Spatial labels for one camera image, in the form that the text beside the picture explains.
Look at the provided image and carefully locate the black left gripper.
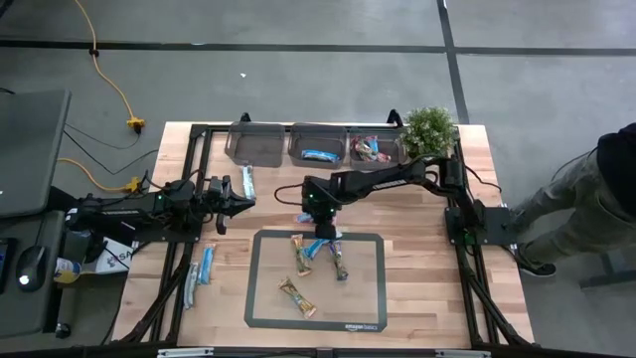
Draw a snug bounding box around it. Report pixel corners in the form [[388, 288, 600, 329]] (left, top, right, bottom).
[[206, 174, 256, 235]]

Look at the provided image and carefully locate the light blue granola bar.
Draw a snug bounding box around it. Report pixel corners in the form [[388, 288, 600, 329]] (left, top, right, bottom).
[[240, 164, 257, 201], [197, 244, 218, 286]]

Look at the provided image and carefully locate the green and blue granola bar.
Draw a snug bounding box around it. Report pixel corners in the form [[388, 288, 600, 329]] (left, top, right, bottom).
[[328, 240, 351, 282]]

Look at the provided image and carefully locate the orange peanut butter granola bar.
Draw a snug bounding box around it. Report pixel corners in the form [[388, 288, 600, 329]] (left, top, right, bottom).
[[290, 233, 314, 278], [277, 276, 318, 321]]

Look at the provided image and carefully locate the silver granola bar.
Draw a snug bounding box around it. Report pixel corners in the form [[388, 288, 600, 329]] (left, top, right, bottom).
[[182, 262, 200, 311]]

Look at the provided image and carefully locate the grey translucent plastic bin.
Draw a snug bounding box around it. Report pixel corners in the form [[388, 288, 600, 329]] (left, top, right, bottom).
[[287, 122, 349, 170], [348, 126, 409, 172], [224, 121, 287, 169]]

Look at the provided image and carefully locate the black-bordered silicone baking mat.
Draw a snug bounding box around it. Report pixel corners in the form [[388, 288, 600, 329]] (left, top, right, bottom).
[[242, 228, 389, 334]]

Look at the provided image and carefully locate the white paper bag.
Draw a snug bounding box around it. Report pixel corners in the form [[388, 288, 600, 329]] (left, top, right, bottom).
[[93, 237, 135, 275]]

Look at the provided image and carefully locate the small green potted plant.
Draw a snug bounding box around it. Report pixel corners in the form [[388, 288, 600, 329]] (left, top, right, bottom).
[[399, 106, 458, 160]]

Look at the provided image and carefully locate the bottle with yellow label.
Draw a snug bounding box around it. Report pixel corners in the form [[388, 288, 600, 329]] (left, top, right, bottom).
[[53, 257, 83, 285]]

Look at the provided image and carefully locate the black computer mouse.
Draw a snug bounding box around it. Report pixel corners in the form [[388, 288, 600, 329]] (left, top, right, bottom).
[[15, 245, 49, 293]]

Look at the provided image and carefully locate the dark grey desk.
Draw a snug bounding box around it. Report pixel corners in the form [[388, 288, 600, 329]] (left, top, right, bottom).
[[0, 208, 69, 339]]

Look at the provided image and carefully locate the person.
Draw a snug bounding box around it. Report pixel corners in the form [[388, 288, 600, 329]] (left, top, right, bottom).
[[501, 121, 636, 279]]

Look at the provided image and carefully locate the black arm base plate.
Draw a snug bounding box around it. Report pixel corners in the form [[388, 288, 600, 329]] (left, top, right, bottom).
[[131, 218, 205, 245], [444, 205, 518, 248]]

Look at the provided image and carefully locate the black aluminium table frame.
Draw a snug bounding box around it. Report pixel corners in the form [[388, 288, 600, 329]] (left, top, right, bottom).
[[111, 108, 537, 358]]

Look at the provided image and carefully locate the yellow extension cord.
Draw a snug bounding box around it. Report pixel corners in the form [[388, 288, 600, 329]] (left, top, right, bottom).
[[73, 0, 147, 135], [57, 157, 144, 194]]

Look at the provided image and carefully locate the black metal desk frame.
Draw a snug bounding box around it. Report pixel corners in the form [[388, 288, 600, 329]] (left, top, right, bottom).
[[578, 248, 636, 292]]

